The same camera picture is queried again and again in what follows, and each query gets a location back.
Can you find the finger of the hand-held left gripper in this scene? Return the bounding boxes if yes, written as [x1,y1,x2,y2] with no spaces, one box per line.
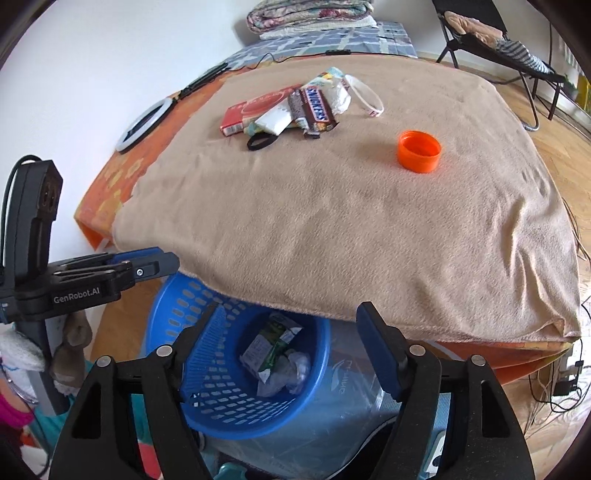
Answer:
[117,252,181,292]
[108,247,167,267]

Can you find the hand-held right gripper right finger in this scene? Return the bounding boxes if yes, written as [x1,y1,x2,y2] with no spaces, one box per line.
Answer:
[355,301,536,480]

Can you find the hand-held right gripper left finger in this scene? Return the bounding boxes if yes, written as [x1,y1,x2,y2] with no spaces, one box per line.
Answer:
[48,304,228,480]

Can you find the blue plastic basket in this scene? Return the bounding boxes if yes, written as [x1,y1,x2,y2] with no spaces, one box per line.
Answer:
[145,272,333,440]

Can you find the red cardboard box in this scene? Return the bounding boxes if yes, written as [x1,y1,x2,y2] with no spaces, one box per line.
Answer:
[220,85,301,138]

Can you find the orange plastic cap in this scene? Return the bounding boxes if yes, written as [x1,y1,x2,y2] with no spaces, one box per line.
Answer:
[397,130,443,174]

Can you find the brown chocolate bar wrapper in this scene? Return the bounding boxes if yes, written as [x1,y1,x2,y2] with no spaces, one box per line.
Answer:
[288,85,341,140]

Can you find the white plastic bag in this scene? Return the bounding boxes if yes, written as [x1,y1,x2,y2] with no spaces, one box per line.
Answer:
[302,67,353,116]

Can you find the person's left hand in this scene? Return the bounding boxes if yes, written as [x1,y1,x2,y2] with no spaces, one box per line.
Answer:
[0,310,94,396]

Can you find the green and white carton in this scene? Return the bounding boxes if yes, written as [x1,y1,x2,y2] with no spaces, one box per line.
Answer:
[239,312,304,384]

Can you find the crumpled white tissue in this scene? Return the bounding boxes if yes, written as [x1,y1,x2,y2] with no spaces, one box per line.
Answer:
[257,350,313,398]

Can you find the translucent plastic bag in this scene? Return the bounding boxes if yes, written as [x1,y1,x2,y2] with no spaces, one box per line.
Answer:
[203,318,450,480]

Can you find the beige fleece blanket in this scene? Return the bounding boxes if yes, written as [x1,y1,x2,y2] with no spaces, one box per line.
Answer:
[112,53,583,344]

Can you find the pink clothing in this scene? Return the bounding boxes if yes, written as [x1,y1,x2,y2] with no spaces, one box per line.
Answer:
[0,390,36,433]

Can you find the black folded light stand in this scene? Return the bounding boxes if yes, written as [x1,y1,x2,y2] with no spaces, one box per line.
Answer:
[178,62,230,100]

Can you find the teal clothing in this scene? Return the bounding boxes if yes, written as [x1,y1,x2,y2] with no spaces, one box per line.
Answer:
[14,357,100,480]

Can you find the blue checkered sheet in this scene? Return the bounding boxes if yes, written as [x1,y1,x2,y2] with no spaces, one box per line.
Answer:
[222,21,419,71]

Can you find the folded floral quilt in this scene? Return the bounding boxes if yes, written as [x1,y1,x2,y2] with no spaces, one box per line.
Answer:
[246,0,376,34]

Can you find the striped cloth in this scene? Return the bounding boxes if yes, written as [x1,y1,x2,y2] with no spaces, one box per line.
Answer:
[495,39,558,78]

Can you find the beige cloth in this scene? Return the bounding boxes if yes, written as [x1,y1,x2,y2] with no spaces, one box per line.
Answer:
[445,11,505,45]

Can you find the black folding chair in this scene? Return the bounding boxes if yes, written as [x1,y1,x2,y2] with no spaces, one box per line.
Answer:
[431,0,567,133]

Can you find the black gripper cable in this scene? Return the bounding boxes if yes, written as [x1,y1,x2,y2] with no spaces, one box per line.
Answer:
[0,154,44,278]

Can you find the white ring light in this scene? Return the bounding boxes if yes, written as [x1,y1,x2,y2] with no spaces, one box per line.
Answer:
[115,95,182,154]

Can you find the black hair tie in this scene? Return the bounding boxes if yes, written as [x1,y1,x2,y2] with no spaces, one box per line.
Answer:
[246,131,280,152]

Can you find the tangle of floor cables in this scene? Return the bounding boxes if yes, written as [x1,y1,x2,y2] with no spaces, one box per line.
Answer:
[527,344,591,418]

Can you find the thin black cable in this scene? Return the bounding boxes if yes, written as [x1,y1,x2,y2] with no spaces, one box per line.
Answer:
[244,50,334,71]

